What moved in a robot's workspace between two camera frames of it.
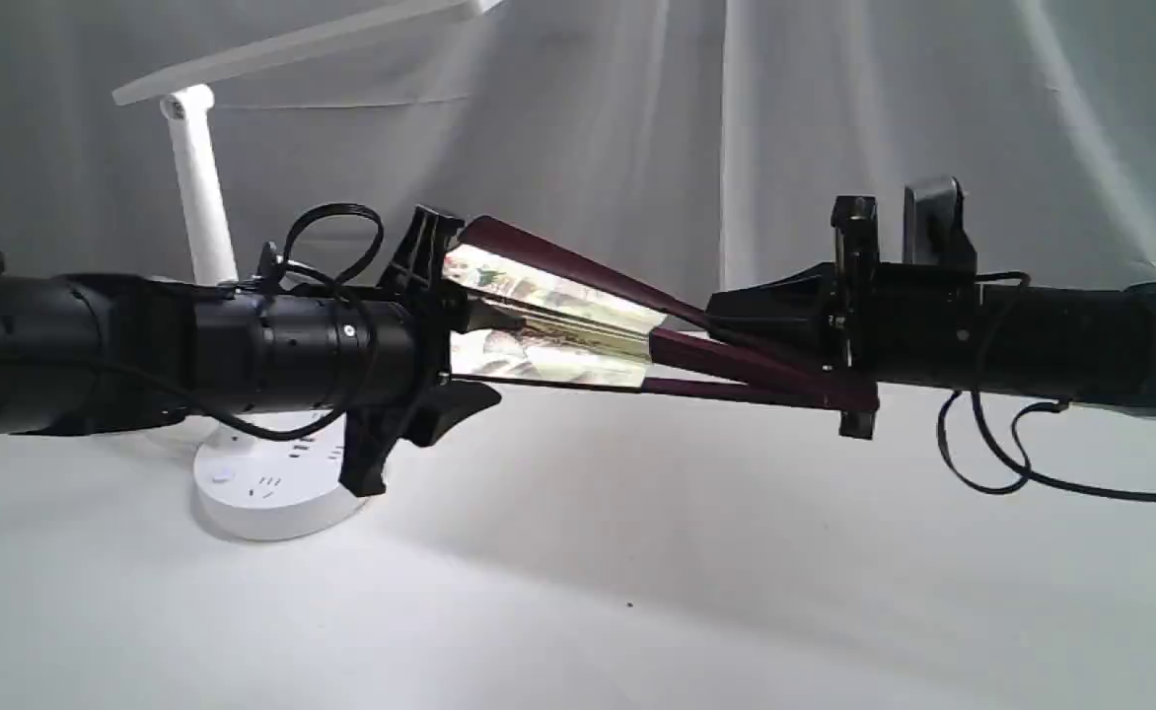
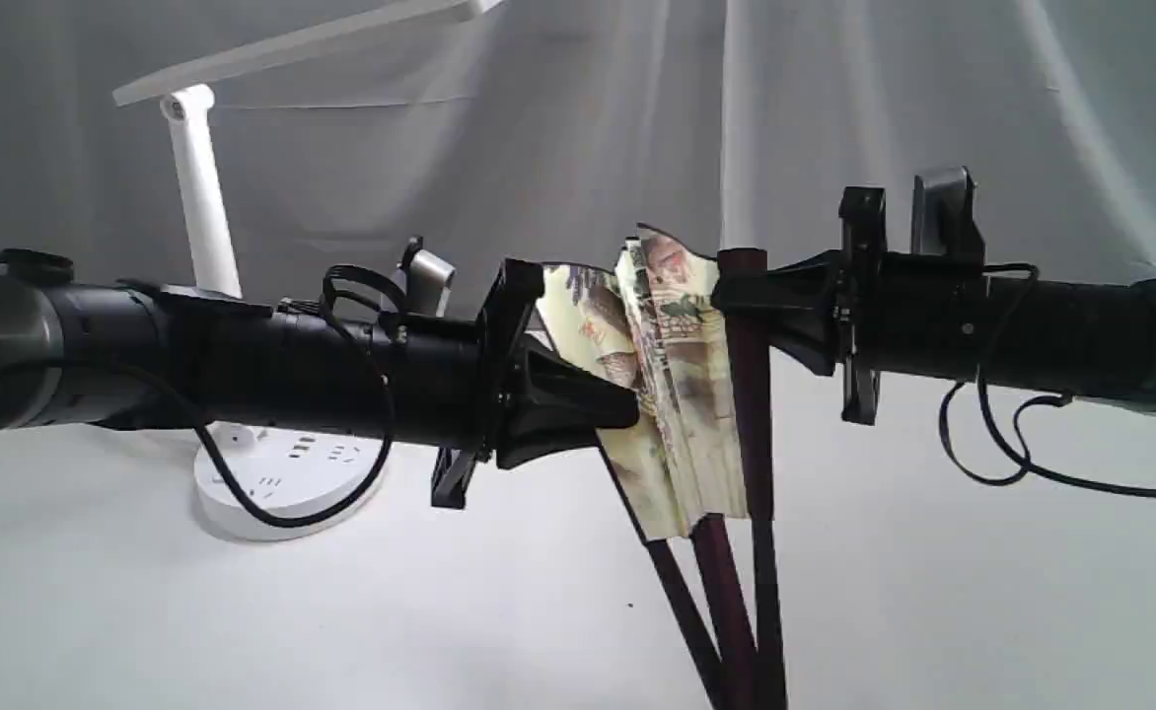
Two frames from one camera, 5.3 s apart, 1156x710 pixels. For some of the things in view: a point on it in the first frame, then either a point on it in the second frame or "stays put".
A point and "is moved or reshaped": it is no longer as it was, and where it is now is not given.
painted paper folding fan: (524, 308) is moved or reshaped
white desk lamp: (263, 489) stays put
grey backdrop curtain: (680, 148) stays put
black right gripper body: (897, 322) stays put
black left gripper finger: (481, 315) to (551, 403)
